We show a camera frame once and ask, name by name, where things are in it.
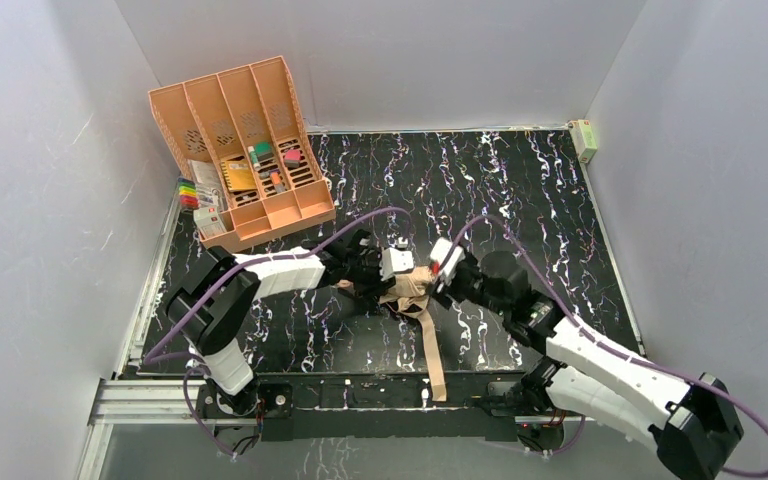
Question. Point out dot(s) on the orange plastic file organizer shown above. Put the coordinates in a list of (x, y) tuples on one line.
[(219, 115)]

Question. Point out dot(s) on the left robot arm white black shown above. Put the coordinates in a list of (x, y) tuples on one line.
[(222, 288)]

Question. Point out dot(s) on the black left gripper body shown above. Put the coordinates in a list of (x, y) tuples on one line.
[(371, 276)]

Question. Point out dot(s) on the colourful marker set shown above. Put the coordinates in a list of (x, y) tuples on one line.
[(187, 194)]

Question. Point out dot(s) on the green white glue stick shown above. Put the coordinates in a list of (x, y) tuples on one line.
[(253, 157)]

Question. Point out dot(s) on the green white box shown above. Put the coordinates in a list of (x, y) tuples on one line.
[(584, 139)]

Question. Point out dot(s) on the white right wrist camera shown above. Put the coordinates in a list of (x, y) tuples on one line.
[(444, 258)]

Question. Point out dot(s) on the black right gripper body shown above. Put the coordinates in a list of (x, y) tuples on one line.
[(450, 287)]

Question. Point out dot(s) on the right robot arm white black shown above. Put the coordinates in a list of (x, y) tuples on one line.
[(687, 424)]

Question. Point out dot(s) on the beige folding umbrella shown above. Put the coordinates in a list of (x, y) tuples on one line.
[(409, 297)]

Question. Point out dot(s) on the white red small box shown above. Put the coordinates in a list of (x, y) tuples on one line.
[(209, 222)]

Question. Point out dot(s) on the pink black eraser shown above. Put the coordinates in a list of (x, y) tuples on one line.
[(293, 158)]

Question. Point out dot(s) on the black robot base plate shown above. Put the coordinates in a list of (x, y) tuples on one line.
[(491, 405)]

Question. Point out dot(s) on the yellow notebook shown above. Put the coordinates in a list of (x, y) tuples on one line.
[(237, 174)]

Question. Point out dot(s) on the white paper card pack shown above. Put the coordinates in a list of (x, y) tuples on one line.
[(205, 175)]

